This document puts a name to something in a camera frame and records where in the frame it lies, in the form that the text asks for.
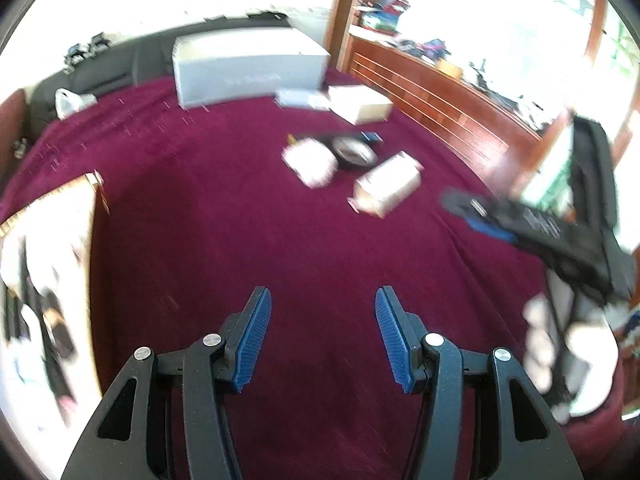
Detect large grey box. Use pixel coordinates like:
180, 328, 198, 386
172, 30, 331, 110

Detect dark red blanket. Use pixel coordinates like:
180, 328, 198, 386
0, 70, 626, 480

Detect group of black clips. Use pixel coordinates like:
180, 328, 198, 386
65, 35, 111, 66

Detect clutter on cabinet top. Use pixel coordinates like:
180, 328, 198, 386
352, 0, 551, 131

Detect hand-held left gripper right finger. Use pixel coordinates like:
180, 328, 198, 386
375, 286, 583, 480

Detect pink fluffy puff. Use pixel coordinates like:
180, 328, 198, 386
281, 140, 338, 189

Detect olive-capped black marker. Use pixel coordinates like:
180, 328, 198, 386
285, 131, 383, 147

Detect green patterned white cloth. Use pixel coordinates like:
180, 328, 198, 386
520, 122, 576, 211

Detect person's right hand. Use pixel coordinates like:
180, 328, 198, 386
522, 292, 623, 423

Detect small white cardboard box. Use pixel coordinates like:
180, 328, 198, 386
327, 85, 394, 126

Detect black sofa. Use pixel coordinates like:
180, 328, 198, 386
27, 35, 176, 126

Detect tape roll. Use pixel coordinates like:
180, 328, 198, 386
332, 136, 378, 168

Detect brown cardboard box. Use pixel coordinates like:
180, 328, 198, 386
0, 172, 108, 433

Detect white plastic bag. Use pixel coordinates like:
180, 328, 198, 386
54, 88, 97, 120

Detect flat blue-grey box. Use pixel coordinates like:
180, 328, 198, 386
276, 89, 332, 112

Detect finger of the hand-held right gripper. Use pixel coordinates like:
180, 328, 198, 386
441, 187, 518, 247

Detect blue and white carton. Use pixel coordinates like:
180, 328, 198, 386
348, 151, 424, 219

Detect brown wooden furniture piece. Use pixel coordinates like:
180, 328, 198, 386
0, 87, 27, 173

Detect wooden cabinet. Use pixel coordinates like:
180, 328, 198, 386
345, 35, 551, 181

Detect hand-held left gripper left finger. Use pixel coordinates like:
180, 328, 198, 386
61, 286, 273, 480

